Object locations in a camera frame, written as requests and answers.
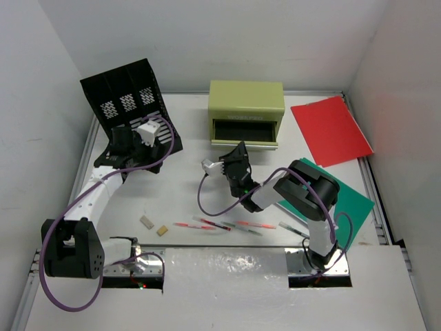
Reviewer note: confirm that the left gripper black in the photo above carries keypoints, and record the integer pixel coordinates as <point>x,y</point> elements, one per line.
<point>138,141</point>

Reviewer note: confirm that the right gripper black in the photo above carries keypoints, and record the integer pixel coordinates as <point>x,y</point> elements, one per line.
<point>240,154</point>

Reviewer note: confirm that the green metal drawer toolbox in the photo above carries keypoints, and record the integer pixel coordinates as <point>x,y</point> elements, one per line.
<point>248,111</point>

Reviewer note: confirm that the white eraser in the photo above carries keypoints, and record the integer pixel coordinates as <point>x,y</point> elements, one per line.
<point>146,222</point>

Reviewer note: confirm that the dark red clear pen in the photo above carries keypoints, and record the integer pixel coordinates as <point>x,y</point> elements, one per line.
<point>211,223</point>

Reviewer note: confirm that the orange red pen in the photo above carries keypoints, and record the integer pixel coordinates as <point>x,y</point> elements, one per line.
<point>256,225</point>

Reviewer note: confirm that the grey green pen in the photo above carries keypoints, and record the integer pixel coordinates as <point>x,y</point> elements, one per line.
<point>241,228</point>

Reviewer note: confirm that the black clear pen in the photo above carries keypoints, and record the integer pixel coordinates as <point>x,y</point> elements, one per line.
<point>291,229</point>

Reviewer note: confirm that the tan eraser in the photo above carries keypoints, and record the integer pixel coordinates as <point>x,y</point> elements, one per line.
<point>162,230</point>

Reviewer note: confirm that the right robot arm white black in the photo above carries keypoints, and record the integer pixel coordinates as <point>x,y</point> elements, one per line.
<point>309,191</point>

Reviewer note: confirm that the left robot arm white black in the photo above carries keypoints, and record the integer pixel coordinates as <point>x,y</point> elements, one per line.
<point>74,249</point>

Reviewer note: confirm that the black three-slot file organizer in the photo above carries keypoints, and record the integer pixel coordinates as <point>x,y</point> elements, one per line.
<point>124,95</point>

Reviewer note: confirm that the red folder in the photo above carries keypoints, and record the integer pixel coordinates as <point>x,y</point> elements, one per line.
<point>331,132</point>

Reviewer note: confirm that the green notebook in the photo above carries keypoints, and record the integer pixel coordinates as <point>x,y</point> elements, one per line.
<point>357,206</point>

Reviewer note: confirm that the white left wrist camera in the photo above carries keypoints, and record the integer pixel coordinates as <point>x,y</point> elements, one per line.
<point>148,132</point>

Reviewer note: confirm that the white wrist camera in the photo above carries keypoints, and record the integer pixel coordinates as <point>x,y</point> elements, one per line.
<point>148,132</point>
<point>212,169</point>

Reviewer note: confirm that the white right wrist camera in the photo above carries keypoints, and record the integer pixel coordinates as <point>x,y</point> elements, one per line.
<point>212,169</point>

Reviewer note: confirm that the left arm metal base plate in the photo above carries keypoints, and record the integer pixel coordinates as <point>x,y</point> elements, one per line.
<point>147,263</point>

